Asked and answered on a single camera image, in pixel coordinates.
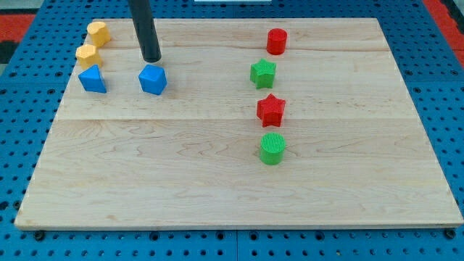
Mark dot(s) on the blue cube block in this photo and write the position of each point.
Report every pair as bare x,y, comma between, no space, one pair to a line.
153,79

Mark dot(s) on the red star block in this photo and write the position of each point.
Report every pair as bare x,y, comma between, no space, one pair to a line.
270,111

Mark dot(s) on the green star block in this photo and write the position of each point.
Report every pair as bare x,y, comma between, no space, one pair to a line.
262,74

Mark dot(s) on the light wooden board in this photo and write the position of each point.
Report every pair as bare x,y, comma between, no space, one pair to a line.
356,155

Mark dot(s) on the green cylinder block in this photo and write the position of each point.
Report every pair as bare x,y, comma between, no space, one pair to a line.
272,148

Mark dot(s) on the red cylinder block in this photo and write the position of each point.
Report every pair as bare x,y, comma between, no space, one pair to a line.
276,42

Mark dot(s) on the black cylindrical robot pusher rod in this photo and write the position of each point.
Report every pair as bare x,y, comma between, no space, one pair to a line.
143,23

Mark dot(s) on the blue triangular prism block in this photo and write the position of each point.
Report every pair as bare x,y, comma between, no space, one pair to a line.
92,80

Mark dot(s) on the yellow heart block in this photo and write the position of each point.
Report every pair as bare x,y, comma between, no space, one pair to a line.
99,33

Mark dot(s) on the yellow hexagon block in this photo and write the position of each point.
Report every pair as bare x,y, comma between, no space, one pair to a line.
87,55

